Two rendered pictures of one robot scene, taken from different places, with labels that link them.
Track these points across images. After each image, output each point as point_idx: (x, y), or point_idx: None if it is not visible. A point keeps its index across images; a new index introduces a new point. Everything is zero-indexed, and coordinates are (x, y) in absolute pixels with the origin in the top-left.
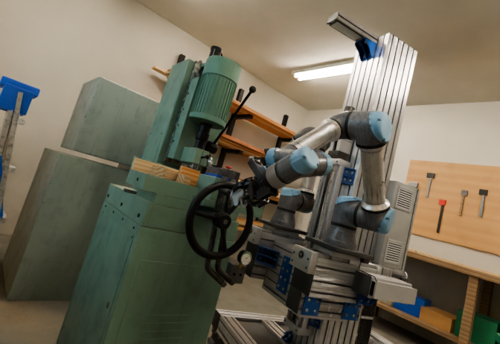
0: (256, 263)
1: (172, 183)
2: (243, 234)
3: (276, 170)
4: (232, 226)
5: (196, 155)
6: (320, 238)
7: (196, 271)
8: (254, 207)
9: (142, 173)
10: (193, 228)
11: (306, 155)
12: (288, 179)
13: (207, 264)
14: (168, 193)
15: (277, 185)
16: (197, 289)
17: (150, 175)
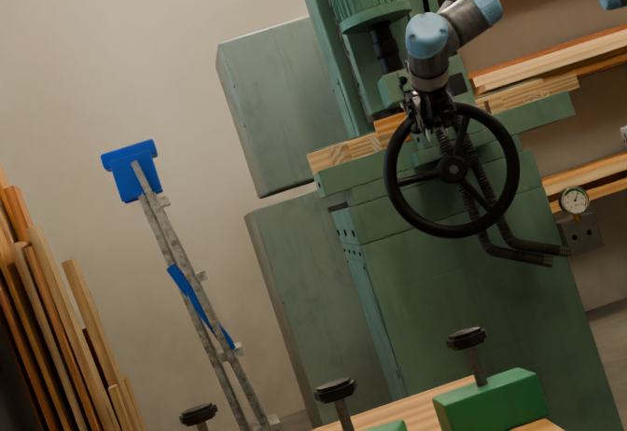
0: None
1: (364, 160)
2: (508, 168)
3: (411, 70)
4: (521, 162)
5: (390, 88)
6: None
7: (501, 266)
8: (544, 105)
9: (316, 173)
10: (448, 205)
11: (415, 32)
12: (428, 72)
13: (485, 244)
14: (369, 178)
15: (430, 87)
16: (522, 292)
17: (324, 169)
